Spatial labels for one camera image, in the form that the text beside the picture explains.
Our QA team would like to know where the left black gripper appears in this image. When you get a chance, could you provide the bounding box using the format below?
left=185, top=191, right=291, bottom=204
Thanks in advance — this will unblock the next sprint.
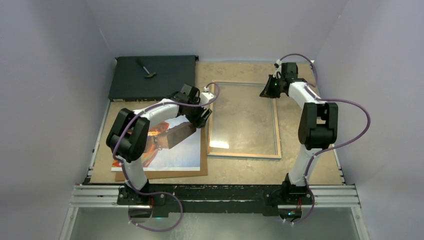
left=185, top=97, right=211, bottom=128

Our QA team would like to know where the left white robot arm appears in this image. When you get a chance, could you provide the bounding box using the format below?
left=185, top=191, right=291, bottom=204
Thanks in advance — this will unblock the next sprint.
left=106, top=84, right=220, bottom=205

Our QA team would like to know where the aluminium rail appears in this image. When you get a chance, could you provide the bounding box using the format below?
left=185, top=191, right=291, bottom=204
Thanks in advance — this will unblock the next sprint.
left=70, top=185, right=361, bottom=208

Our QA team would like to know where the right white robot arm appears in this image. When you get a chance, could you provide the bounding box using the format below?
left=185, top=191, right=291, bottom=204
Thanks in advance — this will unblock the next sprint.
left=259, top=60, right=339, bottom=204

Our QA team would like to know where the dark flat box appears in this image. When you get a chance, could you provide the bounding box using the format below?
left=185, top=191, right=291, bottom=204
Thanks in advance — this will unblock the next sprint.
left=108, top=55, right=199, bottom=102

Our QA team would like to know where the small black hammer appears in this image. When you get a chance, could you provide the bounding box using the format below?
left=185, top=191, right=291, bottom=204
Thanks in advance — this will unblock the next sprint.
left=135, top=58, right=157, bottom=79

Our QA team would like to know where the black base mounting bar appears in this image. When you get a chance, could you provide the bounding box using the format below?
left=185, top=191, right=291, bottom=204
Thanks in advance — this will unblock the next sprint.
left=117, top=182, right=313, bottom=218

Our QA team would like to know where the blue wooden picture frame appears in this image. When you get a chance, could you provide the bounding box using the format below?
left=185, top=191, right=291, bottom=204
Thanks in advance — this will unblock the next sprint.
left=206, top=80, right=283, bottom=160

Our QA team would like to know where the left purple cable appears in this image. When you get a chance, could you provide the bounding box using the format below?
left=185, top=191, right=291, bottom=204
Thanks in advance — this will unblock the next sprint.
left=111, top=82, right=221, bottom=232

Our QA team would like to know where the hot air balloon photo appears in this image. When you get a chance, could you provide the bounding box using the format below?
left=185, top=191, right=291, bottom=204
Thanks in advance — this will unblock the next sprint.
left=110, top=117, right=203, bottom=172

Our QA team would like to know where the brown cardboard backing board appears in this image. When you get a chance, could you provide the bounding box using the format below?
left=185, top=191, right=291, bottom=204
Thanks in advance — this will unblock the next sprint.
left=131, top=128, right=208, bottom=180

